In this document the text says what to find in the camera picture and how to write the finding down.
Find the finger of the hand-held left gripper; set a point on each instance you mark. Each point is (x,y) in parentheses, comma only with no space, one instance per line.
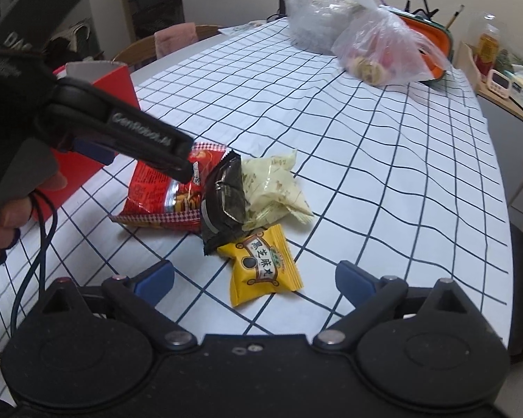
(93,150)
(135,128)

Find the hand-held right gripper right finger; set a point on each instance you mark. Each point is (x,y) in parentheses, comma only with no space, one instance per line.
(353,281)

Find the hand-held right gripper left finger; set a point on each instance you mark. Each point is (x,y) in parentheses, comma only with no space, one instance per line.
(157,278)

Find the red cardboard box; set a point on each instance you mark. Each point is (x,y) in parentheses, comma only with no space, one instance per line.
(113,85)

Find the red snack packet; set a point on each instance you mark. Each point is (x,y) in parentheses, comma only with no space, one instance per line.
(157,196)

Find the yellow snack packet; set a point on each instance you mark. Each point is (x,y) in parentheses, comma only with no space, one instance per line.
(261,265)

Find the black snack packet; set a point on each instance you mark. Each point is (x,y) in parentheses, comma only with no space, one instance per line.
(224,200)

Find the cream snack packet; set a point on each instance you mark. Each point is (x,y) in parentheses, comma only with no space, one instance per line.
(274,187)

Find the person's left hand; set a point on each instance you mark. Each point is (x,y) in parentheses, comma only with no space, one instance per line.
(0,226)

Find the wooden chair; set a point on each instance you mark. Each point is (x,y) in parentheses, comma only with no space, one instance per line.
(139,52)

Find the white tote bag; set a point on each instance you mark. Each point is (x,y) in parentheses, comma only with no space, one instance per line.
(76,37)

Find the pink cloth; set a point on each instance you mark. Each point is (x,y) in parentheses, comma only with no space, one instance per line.
(174,39)

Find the dark shelf unit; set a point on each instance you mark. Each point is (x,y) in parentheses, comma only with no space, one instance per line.
(152,0)

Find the white checked tablecloth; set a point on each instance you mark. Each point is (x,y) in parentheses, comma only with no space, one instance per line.
(331,139)

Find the white paper booklet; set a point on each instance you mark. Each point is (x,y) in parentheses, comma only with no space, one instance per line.
(239,28)

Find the clear plastic bag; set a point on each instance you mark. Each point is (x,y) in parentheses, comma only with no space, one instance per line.
(318,13)

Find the pinkish plastic bag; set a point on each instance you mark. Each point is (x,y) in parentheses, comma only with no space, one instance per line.
(383,43)

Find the wooden desk organizer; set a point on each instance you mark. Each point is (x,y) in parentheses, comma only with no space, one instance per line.
(466,63)

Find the white kitchen timer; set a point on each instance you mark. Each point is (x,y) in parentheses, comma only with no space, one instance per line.
(500,80)

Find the orange container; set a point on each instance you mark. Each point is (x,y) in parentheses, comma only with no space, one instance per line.
(438,41)

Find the clear jar with yellow label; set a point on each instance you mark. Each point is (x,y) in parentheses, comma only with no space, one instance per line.
(488,45)

